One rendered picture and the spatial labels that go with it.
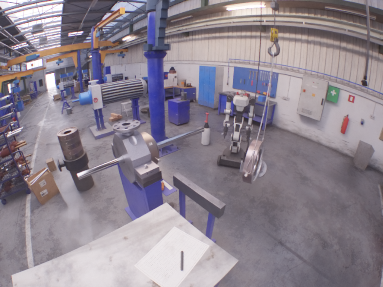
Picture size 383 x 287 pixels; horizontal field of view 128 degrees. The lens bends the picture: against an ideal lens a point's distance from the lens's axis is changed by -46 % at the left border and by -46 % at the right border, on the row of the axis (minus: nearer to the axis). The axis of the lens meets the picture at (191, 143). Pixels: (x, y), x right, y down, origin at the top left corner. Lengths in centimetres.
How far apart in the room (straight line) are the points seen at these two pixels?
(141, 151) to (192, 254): 92
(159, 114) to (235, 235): 262
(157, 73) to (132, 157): 222
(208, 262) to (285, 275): 132
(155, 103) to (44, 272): 317
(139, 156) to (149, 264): 86
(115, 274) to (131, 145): 102
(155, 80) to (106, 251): 292
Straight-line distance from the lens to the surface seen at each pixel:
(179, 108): 514
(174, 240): 124
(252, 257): 224
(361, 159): 552
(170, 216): 137
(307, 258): 254
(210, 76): 692
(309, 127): 590
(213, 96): 689
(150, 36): 343
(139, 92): 541
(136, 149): 149
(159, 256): 119
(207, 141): 413
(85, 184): 317
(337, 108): 570
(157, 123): 359
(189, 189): 163
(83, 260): 133
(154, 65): 336
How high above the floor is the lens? 194
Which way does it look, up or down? 27 degrees down
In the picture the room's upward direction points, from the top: 1 degrees clockwise
